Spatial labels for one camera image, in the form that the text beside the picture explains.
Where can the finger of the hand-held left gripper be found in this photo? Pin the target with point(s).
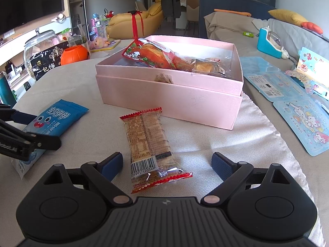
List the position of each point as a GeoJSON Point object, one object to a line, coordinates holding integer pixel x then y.
{"type": "Point", "coordinates": [24, 118]}
{"type": "Point", "coordinates": [38, 141]}

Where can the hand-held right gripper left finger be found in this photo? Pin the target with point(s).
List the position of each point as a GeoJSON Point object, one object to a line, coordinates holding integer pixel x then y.
{"type": "Point", "coordinates": [111, 164]}

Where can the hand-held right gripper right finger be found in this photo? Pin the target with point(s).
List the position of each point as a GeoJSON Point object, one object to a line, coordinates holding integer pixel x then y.
{"type": "Point", "coordinates": [222, 164]}

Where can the blue snack packet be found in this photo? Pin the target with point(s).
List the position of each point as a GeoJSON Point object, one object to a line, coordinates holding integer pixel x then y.
{"type": "Point", "coordinates": [61, 113]}

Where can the brown cracker packet red ends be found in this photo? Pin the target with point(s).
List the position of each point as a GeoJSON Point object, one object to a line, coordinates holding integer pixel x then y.
{"type": "Point", "coordinates": [147, 144]}

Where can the pink cardboard box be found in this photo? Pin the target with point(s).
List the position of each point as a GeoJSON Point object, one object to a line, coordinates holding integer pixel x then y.
{"type": "Point", "coordinates": [167, 100]}

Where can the red chicken leg packet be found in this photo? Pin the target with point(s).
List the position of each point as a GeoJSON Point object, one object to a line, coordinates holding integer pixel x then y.
{"type": "Point", "coordinates": [154, 55]}

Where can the teal bottle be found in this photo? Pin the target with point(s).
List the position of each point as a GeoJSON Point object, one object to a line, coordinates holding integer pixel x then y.
{"type": "Point", "coordinates": [6, 88]}

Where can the white woven cloth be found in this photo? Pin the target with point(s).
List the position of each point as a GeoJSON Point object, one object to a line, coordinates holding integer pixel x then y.
{"type": "Point", "coordinates": [257, 139]}

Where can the beige table cloth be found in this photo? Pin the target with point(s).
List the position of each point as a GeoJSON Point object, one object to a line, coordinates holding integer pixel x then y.
{"type": "Point", "coordinates": [77, 87]}

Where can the black snack bag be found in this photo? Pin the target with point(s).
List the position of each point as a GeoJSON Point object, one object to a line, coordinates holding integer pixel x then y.
{"type": "Point", "coordinates": [48, 59]}

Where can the white tv console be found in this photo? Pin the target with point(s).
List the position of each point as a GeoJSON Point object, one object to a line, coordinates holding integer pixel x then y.
{"type": "Point", "coordinates": [15, 45]}

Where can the glass jar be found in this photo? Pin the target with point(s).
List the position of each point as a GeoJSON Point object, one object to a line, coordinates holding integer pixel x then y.
{"type": "Point", "coordinates": [38, 42]}

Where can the orange pumpkin bucket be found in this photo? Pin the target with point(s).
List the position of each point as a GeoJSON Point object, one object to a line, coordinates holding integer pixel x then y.
{"type": "Point", "coordinates": [74, 55]}

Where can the blue cartoon bunny card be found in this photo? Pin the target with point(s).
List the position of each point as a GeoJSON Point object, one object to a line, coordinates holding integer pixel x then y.
{"type": "Point", "coordinates": [303, 123]}

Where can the pale blue packaging card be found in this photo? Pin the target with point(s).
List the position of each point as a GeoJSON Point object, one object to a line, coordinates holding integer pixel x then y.
{"type": "Point", "coordinates": [267, 77]}

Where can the yellow pastry packet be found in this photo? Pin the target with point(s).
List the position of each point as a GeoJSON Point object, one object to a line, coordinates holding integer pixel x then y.
{"type": "Point", "coordinates": [205, 67]}

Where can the pink doll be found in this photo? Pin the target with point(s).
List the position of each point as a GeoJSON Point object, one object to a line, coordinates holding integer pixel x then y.
{"type": "Point", "coordinates": [99, 42]}

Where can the black television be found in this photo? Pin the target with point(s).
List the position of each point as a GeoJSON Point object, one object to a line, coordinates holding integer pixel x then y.
{"type": "Point", "coordinates": [28, 2]}

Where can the yellow green board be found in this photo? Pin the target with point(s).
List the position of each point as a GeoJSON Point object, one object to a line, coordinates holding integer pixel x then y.
{"type": "Point", "coordinates": [113, 43]}

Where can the blue toy cash register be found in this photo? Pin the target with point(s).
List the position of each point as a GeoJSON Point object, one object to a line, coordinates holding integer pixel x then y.
{"type": "Point", "coordinates": [268, 46]}

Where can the colourful cartoon stand card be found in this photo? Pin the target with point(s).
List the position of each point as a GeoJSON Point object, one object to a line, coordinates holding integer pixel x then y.
{"type": "Point", "coordinates": [312, 67]}

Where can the small green packet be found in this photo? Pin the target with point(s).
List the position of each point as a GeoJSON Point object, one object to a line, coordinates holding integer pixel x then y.
{"type": "Point", "coordinates": [248, 34]}

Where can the grey covered sofa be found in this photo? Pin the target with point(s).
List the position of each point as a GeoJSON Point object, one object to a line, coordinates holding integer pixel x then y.
{"type": "Point", "coordinates": [226, 28]}

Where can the yellow sofa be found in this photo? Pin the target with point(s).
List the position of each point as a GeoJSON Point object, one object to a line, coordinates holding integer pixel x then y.
{"type": "Point", "coordinates": [123, 22]}

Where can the red ribbon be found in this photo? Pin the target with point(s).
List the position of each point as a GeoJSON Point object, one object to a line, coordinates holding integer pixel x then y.
{"type": "Point", "coordinates": [134, 25]}

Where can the orange stick toy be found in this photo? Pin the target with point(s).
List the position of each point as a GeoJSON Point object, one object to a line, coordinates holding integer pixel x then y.
{"type": "Point", "coordinates": [231, 12]}

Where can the beige dining chair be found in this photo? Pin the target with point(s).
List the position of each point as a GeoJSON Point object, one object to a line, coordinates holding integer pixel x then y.
{"type": "Point", "coordinates": [192, 12]}

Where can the yellow pillow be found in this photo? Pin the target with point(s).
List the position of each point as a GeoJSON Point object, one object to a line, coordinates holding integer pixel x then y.
{"type": "Point", "coordinates": [287, 17]}

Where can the orange pillow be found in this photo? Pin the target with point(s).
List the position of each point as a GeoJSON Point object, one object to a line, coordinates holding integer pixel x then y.
{"type": "Point", "coordinates": [312, 27]}

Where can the dark blue partition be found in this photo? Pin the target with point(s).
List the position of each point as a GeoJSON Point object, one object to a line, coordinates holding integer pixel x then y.
{"type": "Point", "coordinates": [218, 0]}

